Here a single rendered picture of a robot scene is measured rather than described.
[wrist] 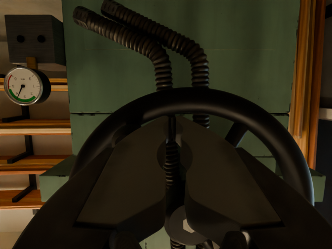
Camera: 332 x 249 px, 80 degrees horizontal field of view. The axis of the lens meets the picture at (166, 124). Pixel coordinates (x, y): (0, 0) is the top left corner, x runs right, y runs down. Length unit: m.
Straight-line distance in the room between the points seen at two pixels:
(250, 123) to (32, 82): 0.33
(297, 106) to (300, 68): 0.27
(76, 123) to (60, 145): 2.78
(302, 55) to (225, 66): 1.39
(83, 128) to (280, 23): 0.43
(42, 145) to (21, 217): 1.15
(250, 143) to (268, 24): 0.23
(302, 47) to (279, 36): 1.33
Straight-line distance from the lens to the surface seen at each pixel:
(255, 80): 0.43
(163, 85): 0.27
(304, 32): 1.80
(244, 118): 0.22
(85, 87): 0.42
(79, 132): 0.44
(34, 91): 0.40
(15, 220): 3.95
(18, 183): 3.67
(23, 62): 0.44
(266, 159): 0.46
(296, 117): 1.80
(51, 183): 0.50
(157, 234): 0.38
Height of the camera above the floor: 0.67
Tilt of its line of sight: 9 degrees up
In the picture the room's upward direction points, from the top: 180 degrees counter-clockwise
